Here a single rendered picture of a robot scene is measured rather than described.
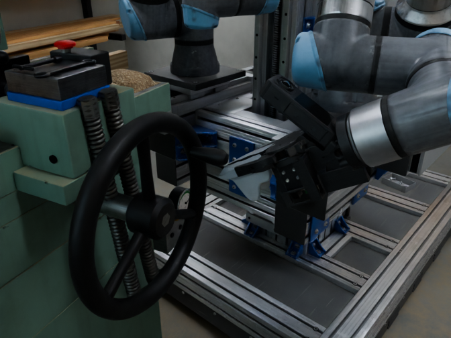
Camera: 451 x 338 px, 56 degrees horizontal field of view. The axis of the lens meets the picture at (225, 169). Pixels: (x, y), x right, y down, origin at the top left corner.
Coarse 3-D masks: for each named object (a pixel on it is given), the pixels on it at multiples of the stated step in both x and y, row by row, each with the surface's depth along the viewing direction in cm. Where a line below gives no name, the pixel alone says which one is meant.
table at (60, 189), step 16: (144, 96) 81; (160, 96) 86; (144, 112) 82; (0, 144) 59; (0, 160) 56; (16, 160) 58; (0, 176) 57; (16, 176) 58; (32, 176) 57; (48, 176) 57; (64, 176) 57; (80, 176) 57; (0, 192) 57; (32, 192) 58; (48, 192) 56; (64, 192) 55
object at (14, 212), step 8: (16, 192) 59; (24, 192) 61; (0, 200) 57; (8, 200) 58; (16, 200) 60; (24, 200) 61; (32, 200) 62; (40, 200) 64; (0, 208) 58; (8, 208) 59; (16, 208) 60; (24, 208) 61; (32, 208) 63; (0, 216) 58; (8, 216) 59; (16, 216) 60; (0, 224) 58
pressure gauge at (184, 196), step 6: (180, 186) 92; (174, 192) 90; (180, 192) 89; (186, 192) 91; (174, 198) 89; (180, 198) 88; (186, 198) 91; (174, 204) 89; (180, 204) 89; (186, 204) 92
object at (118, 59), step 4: (112, 52) 95; (116, 52) 95; (120, 52) 95; (124, 52) 96; (112, 56) 93; (116, 56) 94; (120, 56) 96; (124, 56) 97; (112, 60) 94; (116, 60) 95; (120, 60) 96; (124, 60) 97; (112, 64) 94; (116, 64) 95; (120, 64) 96; (124, 64) 97; (112, 68) 94; (116, 68) 95; (120, 68) 96; (124, 68) 98
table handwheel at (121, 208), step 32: (128, 128) 50; (160, 128) 55; (192, 128) 62; (96, 160) 47; (192, 160) 66; (96, 192) 46; (192, 192) 70; (96, 224) 47; (128, 224) 58; (160, 224) 57; (192, 224) 70; (128, 256) 56; (96, 288) 49; (160, 288) 64
